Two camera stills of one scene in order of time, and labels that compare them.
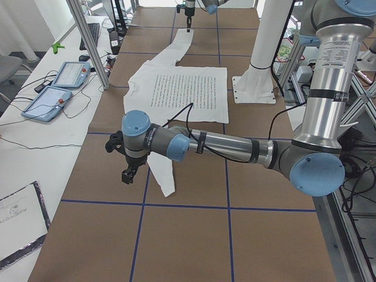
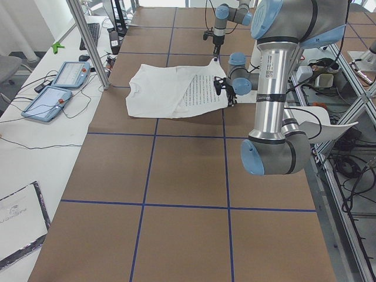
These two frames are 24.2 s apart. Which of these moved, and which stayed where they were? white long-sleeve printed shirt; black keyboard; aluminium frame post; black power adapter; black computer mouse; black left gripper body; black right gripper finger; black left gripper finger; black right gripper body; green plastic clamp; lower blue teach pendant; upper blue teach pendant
Moved: white long-sleeve printed shirt; black left gripper finger; black right gripper finger; black left gripper body; black right gripper body
Stayed: aluminium frame post; black keyboard; upper blue teach pendant; black computer mouse; black power adapter; lower blue teach pendant; green plastic clamp
